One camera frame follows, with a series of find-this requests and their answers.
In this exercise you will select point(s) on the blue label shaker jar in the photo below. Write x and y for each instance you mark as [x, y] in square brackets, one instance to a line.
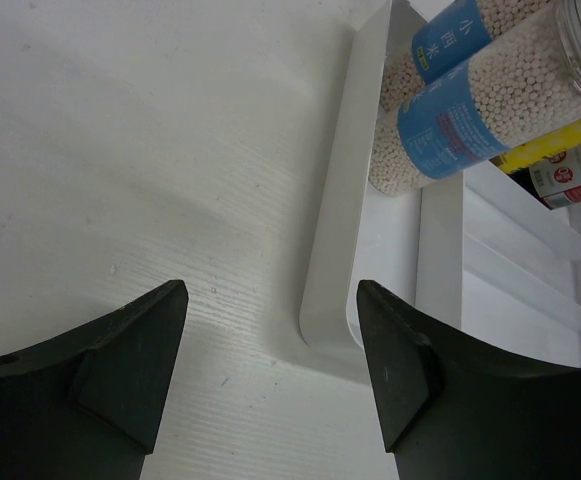
[455, 34]
[523, 85]

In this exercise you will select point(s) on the small yellow label bottle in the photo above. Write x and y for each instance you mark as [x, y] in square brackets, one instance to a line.
[539, 149]

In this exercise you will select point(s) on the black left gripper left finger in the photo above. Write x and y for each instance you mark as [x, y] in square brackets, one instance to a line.
[88, 403]

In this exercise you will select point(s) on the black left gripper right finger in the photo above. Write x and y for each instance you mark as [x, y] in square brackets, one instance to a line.
[451, 406]

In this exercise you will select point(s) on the tall black cap oil bottle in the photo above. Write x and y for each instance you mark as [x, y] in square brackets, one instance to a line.
[554, 182]

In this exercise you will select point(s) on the white divided organizer tray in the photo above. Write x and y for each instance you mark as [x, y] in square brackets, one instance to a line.
[475, 250]

